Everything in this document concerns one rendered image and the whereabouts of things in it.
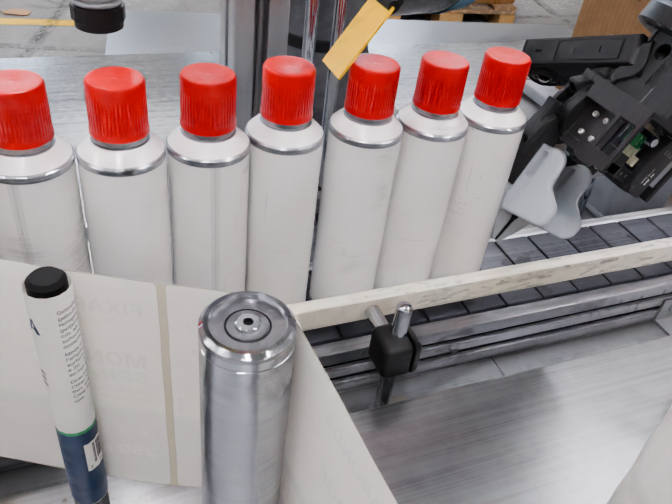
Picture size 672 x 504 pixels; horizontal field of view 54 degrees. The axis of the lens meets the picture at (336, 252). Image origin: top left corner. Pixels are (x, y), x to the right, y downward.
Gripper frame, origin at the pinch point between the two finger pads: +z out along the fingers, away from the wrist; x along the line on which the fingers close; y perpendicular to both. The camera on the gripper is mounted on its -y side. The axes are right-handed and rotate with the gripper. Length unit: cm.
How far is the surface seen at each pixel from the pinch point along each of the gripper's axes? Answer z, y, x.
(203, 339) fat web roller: 3.3, 20.0, -32.3
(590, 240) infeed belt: -2.1, -1.4, 14.4
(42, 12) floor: 100, -322, 13
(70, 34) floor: 95, -292, 23
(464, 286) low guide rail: 4.7, 4.8, -3.7
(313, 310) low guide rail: 10.8, 4.7, -15.0
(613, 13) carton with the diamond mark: -24, -35, 32
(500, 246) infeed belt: 2.9, -2.7, 5.8
